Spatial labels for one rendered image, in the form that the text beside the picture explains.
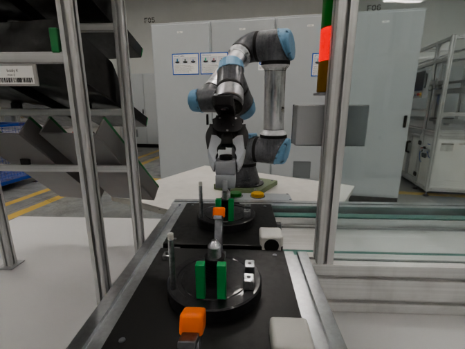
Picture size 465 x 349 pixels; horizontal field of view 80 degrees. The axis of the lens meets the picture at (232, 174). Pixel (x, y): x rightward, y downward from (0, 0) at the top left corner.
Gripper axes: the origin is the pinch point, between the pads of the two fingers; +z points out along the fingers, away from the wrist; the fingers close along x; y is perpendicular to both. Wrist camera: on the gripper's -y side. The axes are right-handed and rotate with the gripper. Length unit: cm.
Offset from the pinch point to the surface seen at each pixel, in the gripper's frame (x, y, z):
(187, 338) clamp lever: 0.2, -30.1, 32.6
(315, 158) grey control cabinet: -97, 253, -155
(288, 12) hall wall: -117, 392, -681
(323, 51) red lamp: -16.6, -23.9, -7.7
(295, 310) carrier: -11.2, -12.8, 29.8
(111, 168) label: 24.5, -2.9, 3.0
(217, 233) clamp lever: 0.2, -9.4, 18.5
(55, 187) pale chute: 45.5, 10.4, 1.5
